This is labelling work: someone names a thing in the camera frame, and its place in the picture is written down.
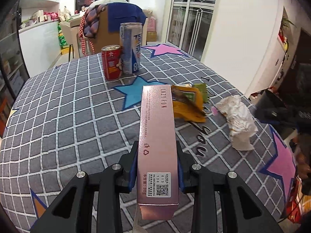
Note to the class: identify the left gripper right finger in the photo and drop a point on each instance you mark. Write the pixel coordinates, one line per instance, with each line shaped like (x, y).
(241, 209)

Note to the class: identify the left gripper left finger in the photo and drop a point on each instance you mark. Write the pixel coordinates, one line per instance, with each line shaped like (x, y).
(91, 202)

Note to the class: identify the pink Lazy Fun carton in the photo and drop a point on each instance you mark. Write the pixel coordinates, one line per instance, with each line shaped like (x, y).
(157, 167)

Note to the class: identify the white paper bag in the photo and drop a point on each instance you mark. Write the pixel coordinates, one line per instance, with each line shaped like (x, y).
(240, 122)

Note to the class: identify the black round trash bin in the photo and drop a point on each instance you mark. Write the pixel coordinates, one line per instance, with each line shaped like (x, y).
(271, 110)

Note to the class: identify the grey checkered star tablecloth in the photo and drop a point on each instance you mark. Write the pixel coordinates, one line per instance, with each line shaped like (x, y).
(69, 118)

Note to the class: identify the yellow orange snack bag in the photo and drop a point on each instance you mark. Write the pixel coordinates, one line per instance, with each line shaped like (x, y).
(188, 103)

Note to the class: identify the glass door display fridge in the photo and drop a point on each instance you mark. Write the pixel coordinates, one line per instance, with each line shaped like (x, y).
(14, 73)

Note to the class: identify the red drink can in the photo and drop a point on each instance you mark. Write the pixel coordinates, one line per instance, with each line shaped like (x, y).
(111, 62)

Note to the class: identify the white counter cabinet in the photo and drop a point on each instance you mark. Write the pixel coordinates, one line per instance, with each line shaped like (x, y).
(40, 46)

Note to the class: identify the tall blue white can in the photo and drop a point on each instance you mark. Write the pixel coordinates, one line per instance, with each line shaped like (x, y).
(130, 41)

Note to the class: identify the cardboard box with blue cloth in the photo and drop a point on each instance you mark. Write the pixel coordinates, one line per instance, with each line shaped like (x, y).
(117, 13)

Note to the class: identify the pink plastic stool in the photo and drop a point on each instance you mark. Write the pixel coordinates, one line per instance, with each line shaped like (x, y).
(151, 27)

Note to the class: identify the glass balcony door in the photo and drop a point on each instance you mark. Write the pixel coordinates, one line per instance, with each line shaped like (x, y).
(189, 25)

